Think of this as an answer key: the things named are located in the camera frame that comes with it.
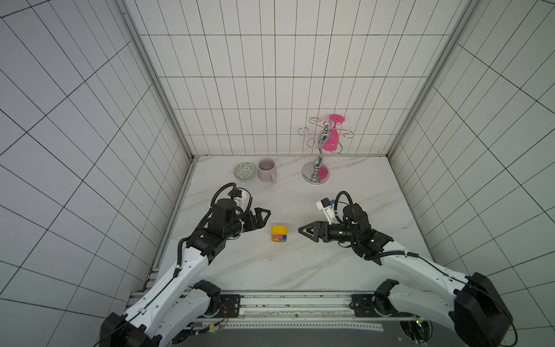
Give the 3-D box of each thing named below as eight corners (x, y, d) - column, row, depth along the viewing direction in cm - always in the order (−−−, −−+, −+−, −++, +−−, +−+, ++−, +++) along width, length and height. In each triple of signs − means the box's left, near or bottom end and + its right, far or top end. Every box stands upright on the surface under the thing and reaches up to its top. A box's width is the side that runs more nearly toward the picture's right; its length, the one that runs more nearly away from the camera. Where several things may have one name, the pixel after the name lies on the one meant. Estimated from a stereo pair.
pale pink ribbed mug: (258, 184, 109) (257, 175, 103) (259, 167, 117) (258, 157, 111) (277, 184, 109) (276, 175, 103) (277, 167, 117) (277, 157, 111)
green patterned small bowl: (232, 175, 113) (231, 170, 110) (244, 164, 118) (243, 159, 115) (247, 185, 109) (246, 179, 106) (259, 173, 114) (259, 168, 111)
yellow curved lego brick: (271, 239, 89) (271, 231, 83) (271, 232, 91) (271, 225, 85) (286, 239, 89) (287, 231, 83) (286, 232, 91) (287, 225, 85)
